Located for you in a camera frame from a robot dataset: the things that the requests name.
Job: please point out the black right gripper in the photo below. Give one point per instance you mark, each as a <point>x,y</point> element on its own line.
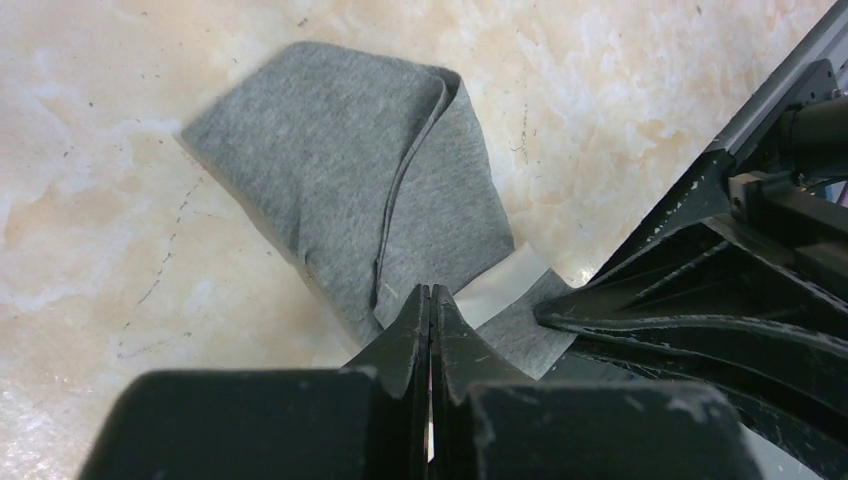
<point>744,260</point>

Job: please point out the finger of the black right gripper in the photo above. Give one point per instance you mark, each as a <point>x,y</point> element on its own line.
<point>788,383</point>

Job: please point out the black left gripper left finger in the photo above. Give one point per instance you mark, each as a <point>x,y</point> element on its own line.
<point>365,420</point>

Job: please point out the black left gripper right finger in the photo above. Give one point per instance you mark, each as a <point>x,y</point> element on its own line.
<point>494,422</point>

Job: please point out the grey underwear white waistband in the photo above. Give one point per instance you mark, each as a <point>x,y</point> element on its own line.
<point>373,172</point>

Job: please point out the aluminium frame rail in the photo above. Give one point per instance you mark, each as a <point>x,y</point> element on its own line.
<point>827,40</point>

